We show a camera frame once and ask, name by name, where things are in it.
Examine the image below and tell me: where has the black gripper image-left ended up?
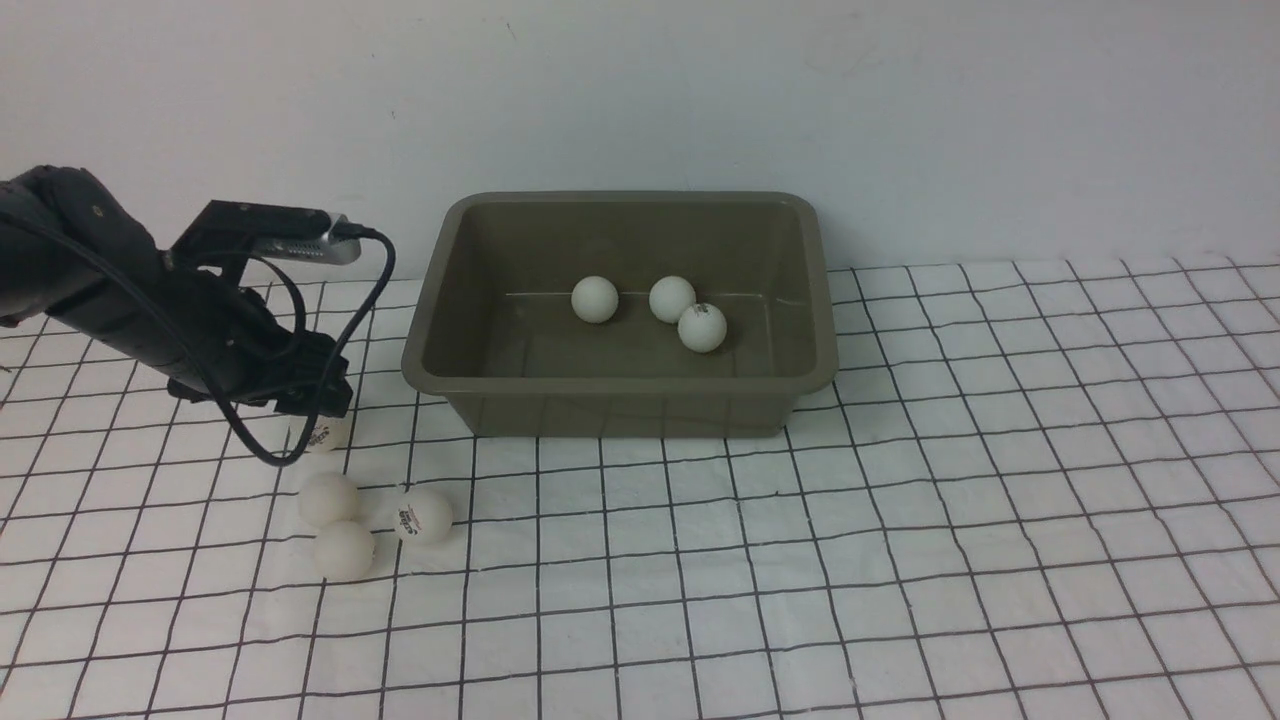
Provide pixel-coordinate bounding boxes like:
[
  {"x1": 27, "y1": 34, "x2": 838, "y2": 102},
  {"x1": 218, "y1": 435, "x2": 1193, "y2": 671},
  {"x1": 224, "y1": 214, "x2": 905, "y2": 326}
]
[{"x1": 165, "y1": 290, "x2": 353, "y2": 418}]

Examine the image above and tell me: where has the plain white ball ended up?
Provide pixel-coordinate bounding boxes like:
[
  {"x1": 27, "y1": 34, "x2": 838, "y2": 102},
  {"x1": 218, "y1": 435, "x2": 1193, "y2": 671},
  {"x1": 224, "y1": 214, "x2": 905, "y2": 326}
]
[
  {"x1": 312, "y1": 520, "x2": 376, "y2": 582},
  {"x1": 648, "y1": 275, "x2": 698, "y2": 325},
  {"x1": 570, "y1": 275, "x2": 620, "y2": 324},
  {"x1": 297, "y1": 471, "x2": 361, "y2": 528}
]

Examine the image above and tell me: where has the white ball with red logo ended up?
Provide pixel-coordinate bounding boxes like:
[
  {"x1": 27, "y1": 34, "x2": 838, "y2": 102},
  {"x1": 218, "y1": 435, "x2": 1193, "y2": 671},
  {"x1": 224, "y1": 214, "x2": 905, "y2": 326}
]
[{"x1": 393, "y1": 487, "x2": 454, "y2": 546}]

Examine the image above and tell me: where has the olive green plastic bin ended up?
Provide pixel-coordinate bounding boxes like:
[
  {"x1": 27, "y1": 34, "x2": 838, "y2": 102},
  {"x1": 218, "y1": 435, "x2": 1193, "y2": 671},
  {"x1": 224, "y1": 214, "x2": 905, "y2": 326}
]
[{"x1": 401, "y1": 191, "x2": 838, "y2": 438}]

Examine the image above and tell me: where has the white black grid tablecloth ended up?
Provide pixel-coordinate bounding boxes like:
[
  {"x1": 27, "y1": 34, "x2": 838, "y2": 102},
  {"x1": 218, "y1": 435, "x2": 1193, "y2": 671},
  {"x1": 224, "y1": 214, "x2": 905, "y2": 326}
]
[{"x1": 1, "y1": 258, "x2": 1279, "y2": 719}]

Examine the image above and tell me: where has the black camera cable image-left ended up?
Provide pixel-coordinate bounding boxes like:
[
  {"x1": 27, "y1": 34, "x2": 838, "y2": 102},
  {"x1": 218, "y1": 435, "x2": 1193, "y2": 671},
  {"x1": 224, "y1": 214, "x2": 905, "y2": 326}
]
[{"x1": 210, "y1": 220, "x2": 396, "y2": 468}]

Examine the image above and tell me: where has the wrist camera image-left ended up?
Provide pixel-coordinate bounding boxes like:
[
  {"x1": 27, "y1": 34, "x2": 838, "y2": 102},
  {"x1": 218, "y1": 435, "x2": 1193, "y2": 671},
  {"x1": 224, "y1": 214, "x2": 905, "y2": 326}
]
[{"x1": 170, "y1": 200, "x2": 364, "y2": 269}]

